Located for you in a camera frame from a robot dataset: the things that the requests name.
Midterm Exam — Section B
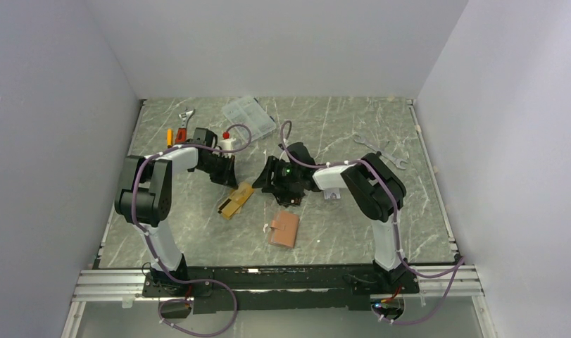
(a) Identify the silver VIP card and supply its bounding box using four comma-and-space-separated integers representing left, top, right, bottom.
323, 188, 341, 201

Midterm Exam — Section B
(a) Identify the clear plastic screw box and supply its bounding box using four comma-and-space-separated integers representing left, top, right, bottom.
221, 96, 277, 142

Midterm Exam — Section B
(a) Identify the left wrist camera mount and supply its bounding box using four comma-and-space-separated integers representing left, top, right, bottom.
217, 132, 238, 151

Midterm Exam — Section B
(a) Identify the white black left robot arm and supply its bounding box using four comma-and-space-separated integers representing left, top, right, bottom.
114, 127, 239, 296

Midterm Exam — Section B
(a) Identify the silver open end wrench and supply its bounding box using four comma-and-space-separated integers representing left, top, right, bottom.
353, 134, 407, 170

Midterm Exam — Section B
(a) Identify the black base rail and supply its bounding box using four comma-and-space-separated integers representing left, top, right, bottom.
142, 263, 420, 314

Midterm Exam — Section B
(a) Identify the red handled adjustable wrench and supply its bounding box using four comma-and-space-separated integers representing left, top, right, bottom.
175, 108, 195, 144

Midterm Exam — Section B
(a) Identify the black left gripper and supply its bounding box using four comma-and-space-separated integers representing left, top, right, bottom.
198, 153, 238, 189

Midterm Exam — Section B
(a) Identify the tan leather card holder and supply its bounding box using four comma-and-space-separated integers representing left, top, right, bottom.
268, 211, 300, 249

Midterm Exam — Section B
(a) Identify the black card stack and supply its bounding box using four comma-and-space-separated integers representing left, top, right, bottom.
275, 194, 304, 208

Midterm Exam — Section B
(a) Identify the small yellow handled screwdriver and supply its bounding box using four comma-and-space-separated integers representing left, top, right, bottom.
166, 129, 174, 149

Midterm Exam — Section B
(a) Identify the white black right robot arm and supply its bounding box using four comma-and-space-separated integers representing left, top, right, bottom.
252, 142, 407, 292

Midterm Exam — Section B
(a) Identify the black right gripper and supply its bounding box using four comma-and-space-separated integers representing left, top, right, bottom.
252, 156, 301, 194

